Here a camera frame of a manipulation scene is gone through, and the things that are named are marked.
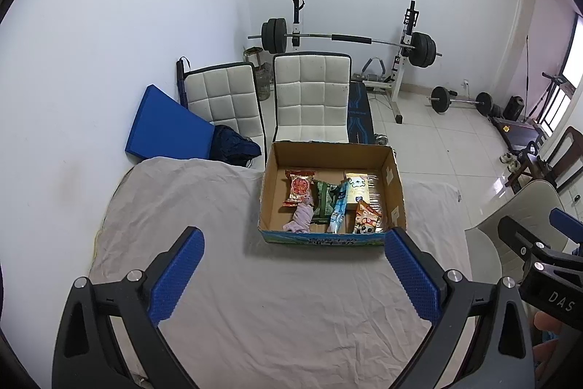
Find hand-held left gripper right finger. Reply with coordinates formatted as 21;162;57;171
385;227;533;389

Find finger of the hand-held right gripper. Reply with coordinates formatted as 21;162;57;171
549;208;583;241
497;215;554;257

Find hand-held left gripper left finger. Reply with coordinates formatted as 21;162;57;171
51;226;206;389

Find orange cartoon snack packet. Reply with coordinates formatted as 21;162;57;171
352;201;383;235

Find long blue snack packet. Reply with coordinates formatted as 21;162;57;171
325;182;351;235

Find yellow snack packet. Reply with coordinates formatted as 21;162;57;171
344;172;379;204

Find green snack packet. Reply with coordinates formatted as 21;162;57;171
312;180;340;223

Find red snack packet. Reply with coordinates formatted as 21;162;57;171
282;170;316;207

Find person's right hand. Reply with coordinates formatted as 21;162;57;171
531;311;566;376

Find beige plastic chair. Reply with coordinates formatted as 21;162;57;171
463;179;583;280

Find dark wooden chair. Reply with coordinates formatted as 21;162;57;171
505;125;583;194

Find black treadmill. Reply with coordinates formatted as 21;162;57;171
489;72;575;157

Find grey table cloth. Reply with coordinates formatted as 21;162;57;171
89;156;479;389

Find black cylinder speaker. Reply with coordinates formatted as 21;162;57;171
505;96;524;121

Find dark blue cloth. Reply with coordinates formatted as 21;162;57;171
212;125;261;168

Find thin black stick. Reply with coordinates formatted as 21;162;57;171
524;34;531;121

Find blue foam mat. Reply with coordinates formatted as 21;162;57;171
125;85;215;164

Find small barbell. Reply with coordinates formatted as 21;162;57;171
428;86;493;115

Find window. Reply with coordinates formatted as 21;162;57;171
560;13;583;135

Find black weight bench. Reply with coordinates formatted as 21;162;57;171
347;80;375;144

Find white padded chair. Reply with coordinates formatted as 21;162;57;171
184;62;266;162
272;52;352;144

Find black folded rod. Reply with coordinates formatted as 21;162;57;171
176;57;189;107

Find white barbell rack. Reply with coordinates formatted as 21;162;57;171
289;0;420;125

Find large barbell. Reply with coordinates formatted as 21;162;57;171
248;17;442;67

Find door frame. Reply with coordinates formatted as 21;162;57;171
512;0;554;98

